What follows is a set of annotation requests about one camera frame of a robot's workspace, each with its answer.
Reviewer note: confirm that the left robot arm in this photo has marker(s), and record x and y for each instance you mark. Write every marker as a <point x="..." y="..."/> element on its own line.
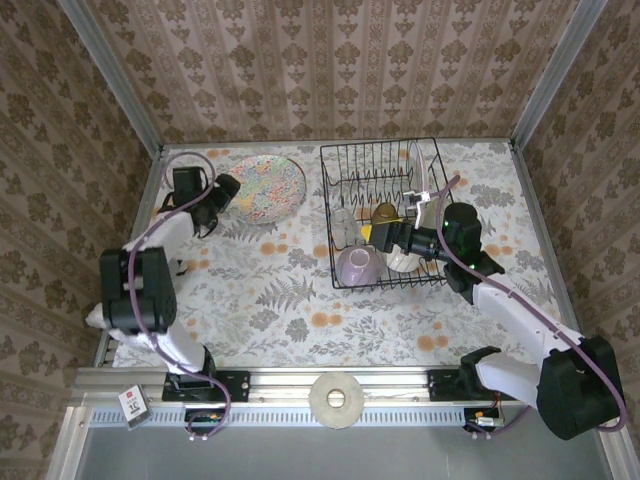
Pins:
<point x="140" y="290"/>

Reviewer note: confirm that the aluminium extrusion mounting rail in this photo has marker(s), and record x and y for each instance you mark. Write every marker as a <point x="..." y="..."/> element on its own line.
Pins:
<point x="280" y="385"/>

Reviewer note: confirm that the white grey plush toy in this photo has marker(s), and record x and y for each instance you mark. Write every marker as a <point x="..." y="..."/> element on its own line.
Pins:
<point x="96" y="317"/>

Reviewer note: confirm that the brown cup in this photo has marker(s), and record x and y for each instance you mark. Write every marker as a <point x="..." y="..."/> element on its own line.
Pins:
<point x="384" y="212"/>

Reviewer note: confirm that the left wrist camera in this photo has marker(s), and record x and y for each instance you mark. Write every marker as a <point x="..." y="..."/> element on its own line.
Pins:
<point x="215" y="182"/>

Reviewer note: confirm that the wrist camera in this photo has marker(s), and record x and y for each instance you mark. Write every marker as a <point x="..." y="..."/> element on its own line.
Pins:
<point x="417" y="200"/>
<point x="215" y="182"/>

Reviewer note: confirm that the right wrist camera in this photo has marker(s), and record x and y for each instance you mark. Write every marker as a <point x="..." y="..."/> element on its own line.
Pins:
<point x="417" y="200"/>

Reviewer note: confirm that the lilac bowl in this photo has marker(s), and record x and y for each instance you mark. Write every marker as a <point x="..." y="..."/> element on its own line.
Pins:
<point x="357" y="267"/>

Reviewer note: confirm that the grey tape roll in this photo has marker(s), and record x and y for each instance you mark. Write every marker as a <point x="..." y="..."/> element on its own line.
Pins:
<point x="336" y="400"/>

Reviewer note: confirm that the multicolour patterned plate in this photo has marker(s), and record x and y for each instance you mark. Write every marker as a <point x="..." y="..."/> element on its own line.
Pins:
<point x="267" y="190"/>

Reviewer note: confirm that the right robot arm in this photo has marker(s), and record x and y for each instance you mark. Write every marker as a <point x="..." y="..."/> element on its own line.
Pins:
<point x="520" y="320"/>

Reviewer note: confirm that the aluminium table edge rail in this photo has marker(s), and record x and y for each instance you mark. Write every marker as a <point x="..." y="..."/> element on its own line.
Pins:
<point x="534" y="210"/>
<point x="475" y="140"/>
<point x="144" y="210"/>

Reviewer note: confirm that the white plate with characters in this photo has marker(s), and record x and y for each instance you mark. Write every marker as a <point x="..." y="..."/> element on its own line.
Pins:
<point x="416" y="162"/>

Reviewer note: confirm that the floral table cloth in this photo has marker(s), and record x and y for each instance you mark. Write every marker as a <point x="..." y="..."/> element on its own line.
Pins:
<point x="350" y="310"/>

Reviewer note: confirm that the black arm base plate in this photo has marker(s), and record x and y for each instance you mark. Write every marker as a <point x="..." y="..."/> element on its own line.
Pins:
<point x="240" y="385"/>
<point x="440" y="385"/>

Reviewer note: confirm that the aluminium frame post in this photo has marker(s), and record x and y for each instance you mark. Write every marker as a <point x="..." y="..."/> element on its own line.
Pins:
<point x="552" y="75"/>
<point x="115" y="75"/>

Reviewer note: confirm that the clear drinking glass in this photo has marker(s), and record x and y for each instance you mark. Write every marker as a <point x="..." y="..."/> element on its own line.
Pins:
<point x="345" y="227"/>

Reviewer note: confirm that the cream ribbed bowl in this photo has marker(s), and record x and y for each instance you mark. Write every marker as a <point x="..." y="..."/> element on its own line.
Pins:
<point x="402" y="262"/>

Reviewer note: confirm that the white label card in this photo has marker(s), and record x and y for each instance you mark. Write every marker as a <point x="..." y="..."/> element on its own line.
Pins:
<point x="134" y="407"/>

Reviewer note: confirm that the black connector box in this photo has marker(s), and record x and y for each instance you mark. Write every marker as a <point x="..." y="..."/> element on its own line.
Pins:
<point x="200" y="422"/>
<point x="480" y="425"/>

